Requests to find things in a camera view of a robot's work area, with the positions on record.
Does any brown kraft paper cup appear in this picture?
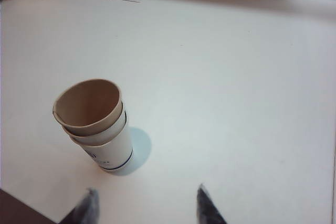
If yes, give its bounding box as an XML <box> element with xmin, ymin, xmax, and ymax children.
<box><xmin>52</xmin><ymin>79</ymin><xmax>123</xmax><ymax>137</ymax></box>

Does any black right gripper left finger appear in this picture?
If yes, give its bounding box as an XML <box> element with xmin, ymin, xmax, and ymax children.
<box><xmin>60</xmin><ymin>187</ymin><xmax>100</xmax><ymax>224</ymax></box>

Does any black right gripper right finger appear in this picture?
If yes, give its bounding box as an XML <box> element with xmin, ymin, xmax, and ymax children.
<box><xmin>196</xmin><ymin>183</ymin><xmax>228</xmax><ymax>224</ymax></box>

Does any white paper cup blue logo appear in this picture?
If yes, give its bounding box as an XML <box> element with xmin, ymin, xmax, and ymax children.
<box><xmin>61</xmin><ymin>107</ymin><xmax>129</xmax><ymax>146</ymax></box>
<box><xmin>70</xmin><ymin>111</ymin><xmax>134</xmax><ymax>174</ymax></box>

